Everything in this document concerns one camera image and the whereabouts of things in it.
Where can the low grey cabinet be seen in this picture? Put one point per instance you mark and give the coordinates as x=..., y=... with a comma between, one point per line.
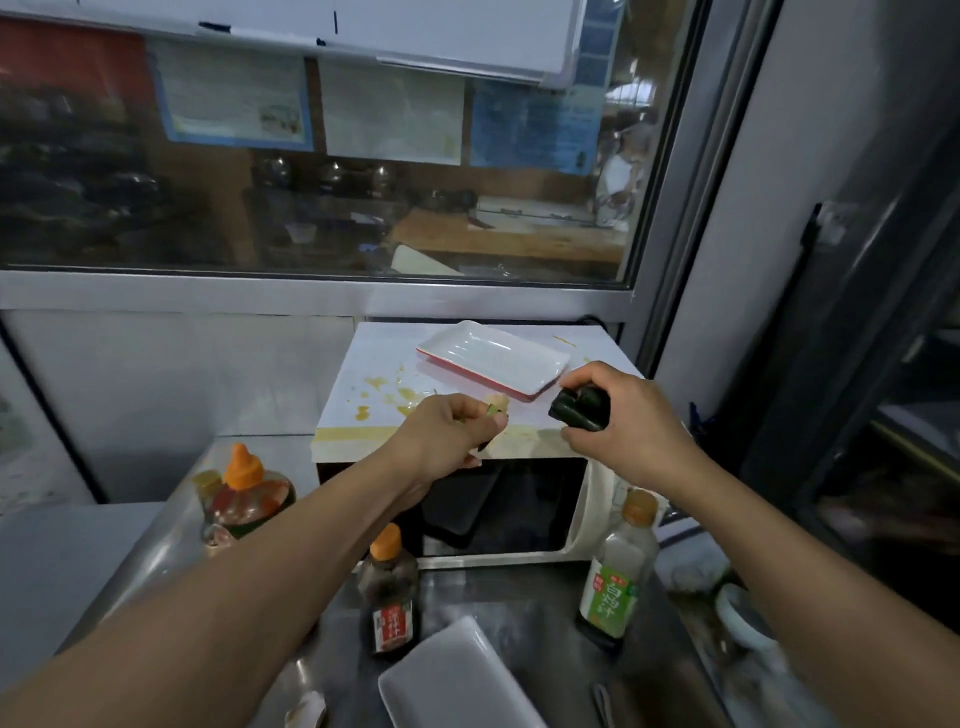
x=60, y=585

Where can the white microwave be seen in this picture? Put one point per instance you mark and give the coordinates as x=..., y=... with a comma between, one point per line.
x=375, y=352

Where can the wooden kitchen counter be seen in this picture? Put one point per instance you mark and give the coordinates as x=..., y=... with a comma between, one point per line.
x=487, y=240

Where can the clear plastic cup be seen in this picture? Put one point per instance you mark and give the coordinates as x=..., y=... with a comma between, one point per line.
x=301, y=233

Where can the whiteboard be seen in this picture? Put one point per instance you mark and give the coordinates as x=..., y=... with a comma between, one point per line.
x=412, y=30

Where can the plain white rectangular plate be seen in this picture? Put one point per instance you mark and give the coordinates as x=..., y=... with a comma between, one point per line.
x=457, y=682

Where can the small glass bottle tan cap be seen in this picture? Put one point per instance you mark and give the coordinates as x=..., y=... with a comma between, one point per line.
x=206, y=480

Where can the cucumber piece large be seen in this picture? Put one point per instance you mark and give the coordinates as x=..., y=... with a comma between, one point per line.
x=581, y=409

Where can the dark sauce bottle orange cap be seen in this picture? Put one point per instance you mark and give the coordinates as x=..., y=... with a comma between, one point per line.
x=390, y=592

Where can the large ketchup bottle orange cap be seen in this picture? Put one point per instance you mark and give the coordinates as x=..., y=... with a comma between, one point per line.
x=251, y=495

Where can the clear bottle green label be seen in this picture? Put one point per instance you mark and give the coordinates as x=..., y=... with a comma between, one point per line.
x=619, y=577

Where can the glass window aluminium frame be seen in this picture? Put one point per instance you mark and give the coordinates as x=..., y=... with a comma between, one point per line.
x=112, y=210

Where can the blue bordered poster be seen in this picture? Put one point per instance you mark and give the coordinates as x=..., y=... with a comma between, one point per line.
x=225, y=94

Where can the metal kettle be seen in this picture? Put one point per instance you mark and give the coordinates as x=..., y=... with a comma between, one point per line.
x=274, y=171
x=381, y=181
x=332, y=177

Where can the red poster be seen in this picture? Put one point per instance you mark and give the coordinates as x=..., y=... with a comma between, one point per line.
x=67, y=56

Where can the person's left hand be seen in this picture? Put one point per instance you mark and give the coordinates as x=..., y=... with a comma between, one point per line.
x=442, y=442

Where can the person's right hand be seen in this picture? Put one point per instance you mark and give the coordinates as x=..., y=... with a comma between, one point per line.
x=645, y=435

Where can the white bowl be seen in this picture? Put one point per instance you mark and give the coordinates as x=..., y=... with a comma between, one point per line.
x=742, y=622

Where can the person's right forearm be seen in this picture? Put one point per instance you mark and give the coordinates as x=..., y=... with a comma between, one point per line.
x=825, y=600

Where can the white paper notice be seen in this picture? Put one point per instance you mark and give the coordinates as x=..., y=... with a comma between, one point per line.
x=390, y=112

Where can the white rectangular plate red underside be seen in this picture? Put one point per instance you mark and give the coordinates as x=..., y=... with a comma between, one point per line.
x=495, y=356

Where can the stainless steel table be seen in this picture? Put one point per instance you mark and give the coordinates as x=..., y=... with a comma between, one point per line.
x=525, y=600

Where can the person's left forearm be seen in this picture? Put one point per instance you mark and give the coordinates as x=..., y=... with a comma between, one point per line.
x=225, y=615

